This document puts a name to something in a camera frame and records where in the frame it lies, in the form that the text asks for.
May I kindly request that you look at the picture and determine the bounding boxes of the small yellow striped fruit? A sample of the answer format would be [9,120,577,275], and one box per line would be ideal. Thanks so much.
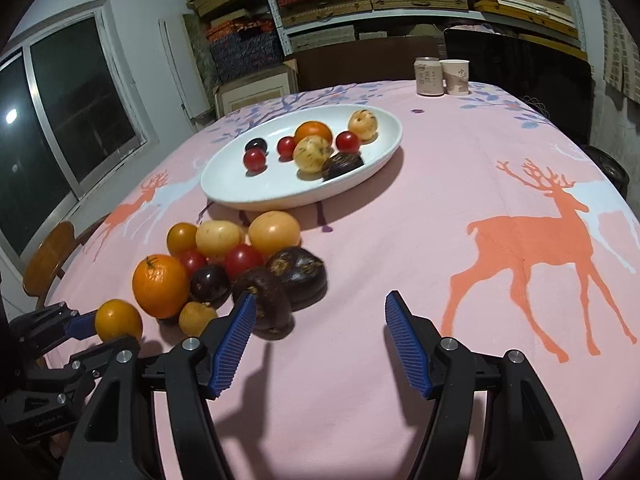
[178,301,219,337]

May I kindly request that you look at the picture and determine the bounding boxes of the blue patterned box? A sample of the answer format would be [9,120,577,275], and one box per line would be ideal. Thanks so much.
[209,32,285,83]

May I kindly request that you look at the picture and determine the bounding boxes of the brown board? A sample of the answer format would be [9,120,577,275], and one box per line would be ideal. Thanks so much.
[292,35,448,92]

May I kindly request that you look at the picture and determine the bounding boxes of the yellow tomato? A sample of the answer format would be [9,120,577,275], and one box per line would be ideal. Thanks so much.
[94,299,144,343]
[166,222,199,257]

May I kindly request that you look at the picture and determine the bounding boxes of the white metal shelf rack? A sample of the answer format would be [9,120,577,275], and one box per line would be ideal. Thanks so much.
[255,0,588,61]

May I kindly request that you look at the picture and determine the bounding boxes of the pink drink can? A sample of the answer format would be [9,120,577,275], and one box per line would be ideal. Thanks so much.
[414,56,445,97]

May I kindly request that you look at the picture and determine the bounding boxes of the orange patterned box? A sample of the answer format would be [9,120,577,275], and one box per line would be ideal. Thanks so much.
[206,17,276,43]

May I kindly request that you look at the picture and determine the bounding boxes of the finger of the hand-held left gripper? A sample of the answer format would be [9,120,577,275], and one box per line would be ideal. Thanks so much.
[7,302,101,361]
[22,342,113,401]

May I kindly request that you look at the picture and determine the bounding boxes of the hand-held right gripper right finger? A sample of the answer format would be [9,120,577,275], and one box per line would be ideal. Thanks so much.
[384,291,583,480]

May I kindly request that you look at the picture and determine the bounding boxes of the white plate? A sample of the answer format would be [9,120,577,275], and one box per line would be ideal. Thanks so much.
[200,104,404,211]

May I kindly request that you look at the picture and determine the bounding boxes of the black round stool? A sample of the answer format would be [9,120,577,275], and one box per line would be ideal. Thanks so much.
[582,145,631,196]

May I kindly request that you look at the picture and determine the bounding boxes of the paper cup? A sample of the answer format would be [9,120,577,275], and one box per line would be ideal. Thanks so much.
[440,59,472,96]

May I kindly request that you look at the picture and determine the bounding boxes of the wooden chair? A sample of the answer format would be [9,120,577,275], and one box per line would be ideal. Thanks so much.
[22,212,111,311]

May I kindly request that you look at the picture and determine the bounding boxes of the beige hanging mat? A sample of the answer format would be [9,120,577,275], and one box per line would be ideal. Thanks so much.
[602,0,640,103]

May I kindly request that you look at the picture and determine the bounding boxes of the white board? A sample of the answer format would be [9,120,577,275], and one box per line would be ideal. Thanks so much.
[159,19,213,126]

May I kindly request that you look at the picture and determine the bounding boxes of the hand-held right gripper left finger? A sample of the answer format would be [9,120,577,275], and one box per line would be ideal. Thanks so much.
[65,291,258,480]

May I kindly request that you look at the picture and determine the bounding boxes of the dark brown lumpy fruit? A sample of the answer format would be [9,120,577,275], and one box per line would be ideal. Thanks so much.
[231,267,294,342]
[264,246,328,306]
[321,152,365,181]

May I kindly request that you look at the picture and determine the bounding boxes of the window with white frame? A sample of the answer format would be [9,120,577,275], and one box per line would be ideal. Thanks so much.
[0,0,151,261]

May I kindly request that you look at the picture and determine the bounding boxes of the pink deer print tablecloth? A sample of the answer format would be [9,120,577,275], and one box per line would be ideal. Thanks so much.
[45,80,640,480]

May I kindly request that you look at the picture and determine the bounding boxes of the orange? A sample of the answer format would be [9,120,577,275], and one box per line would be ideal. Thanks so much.
[132,254,190,320]
[294,120,334,147]

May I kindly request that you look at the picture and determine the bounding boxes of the light wooden framed panel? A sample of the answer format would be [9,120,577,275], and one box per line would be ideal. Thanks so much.
[214,59,299,118]

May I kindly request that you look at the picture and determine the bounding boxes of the black panel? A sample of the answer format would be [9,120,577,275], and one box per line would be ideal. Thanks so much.
[442,27,596,146]

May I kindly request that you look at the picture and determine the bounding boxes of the yellow pepino melon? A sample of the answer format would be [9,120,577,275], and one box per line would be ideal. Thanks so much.
[293,136,334,175]
[348,109,379,142]
[195,220,244,259]

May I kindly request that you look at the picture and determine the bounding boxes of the smooth yellow orange fruit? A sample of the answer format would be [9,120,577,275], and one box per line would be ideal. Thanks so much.
[248,211,302,257]

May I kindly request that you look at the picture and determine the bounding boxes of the green marbled board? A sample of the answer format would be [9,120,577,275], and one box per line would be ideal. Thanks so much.
[182,14,217,86]

